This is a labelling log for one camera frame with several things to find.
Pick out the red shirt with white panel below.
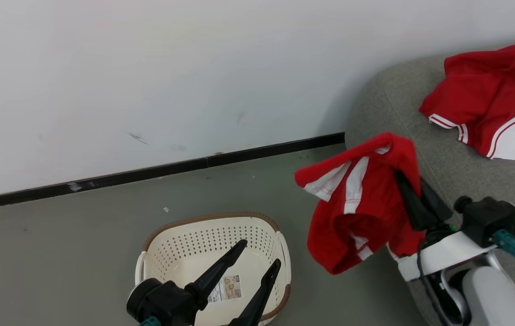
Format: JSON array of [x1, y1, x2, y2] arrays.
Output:
[[419, 41, 515, 163]]

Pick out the red shorts with white stripes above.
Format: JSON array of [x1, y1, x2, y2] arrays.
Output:
[[294, 132, 426, 276]]

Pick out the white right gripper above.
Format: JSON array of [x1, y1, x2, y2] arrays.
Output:
[[395, 170, 498, 283]]

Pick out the black baseboard strip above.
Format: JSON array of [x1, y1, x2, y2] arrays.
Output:
[[0, 132, 346, 212]]

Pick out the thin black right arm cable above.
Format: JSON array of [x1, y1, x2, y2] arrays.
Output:
[[416, 226, 462, 326]]

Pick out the white perforated laundry basket brown rim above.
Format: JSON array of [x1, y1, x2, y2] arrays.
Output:
[[135, 211, 292, 326]]

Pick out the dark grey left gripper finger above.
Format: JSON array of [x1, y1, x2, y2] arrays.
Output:
[[186, 240, 248, 311], [229, 259, 282, 326]]

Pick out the grey fabric sofa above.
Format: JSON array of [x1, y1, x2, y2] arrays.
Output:
[[345, 36, 515, 326]]

